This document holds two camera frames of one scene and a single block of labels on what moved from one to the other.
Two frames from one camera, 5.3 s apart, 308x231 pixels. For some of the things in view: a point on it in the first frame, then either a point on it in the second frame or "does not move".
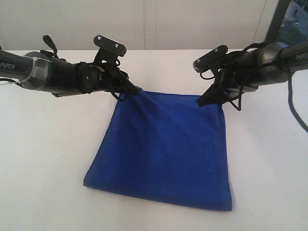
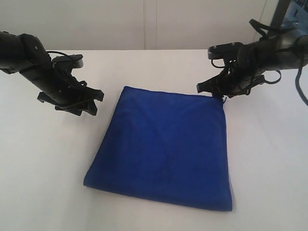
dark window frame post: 277,19 does not move
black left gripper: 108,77 -> 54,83
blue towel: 165,147 does not move
